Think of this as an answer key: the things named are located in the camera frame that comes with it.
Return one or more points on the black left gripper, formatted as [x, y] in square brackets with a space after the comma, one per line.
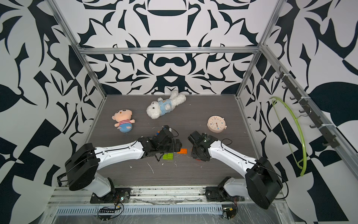
[174, 148]

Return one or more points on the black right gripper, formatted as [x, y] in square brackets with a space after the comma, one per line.
[204, 159]

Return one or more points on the lime green 2x2 lego brick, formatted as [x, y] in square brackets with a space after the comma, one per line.
[170, 156]

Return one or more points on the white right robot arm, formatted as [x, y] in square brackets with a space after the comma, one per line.
[261, 183]

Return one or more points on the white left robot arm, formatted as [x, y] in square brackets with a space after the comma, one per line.
[83, 166]

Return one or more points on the pink round toy clock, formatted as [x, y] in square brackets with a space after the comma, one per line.
[216, 124]

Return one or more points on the white teddy bear blue shirt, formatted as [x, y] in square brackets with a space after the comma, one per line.
[163, 106]

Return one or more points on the plush doll striped shirt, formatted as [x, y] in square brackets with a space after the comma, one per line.
[124, 121]

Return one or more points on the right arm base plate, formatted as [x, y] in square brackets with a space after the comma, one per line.
[216, 194]

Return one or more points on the white slotted cable duct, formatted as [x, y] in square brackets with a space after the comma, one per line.
[212, 209]

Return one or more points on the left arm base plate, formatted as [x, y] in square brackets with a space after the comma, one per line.
[116, 196]

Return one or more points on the black wall hook rack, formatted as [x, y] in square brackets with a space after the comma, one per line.
[308, 110]

